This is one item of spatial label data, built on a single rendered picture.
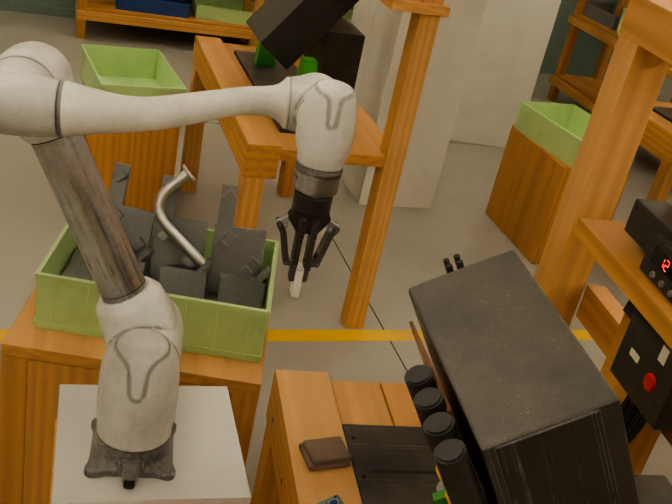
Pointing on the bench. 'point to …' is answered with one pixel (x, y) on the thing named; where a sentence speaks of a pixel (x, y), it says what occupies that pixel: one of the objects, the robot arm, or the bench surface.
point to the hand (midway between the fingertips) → (296, 280)
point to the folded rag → (325, 453)
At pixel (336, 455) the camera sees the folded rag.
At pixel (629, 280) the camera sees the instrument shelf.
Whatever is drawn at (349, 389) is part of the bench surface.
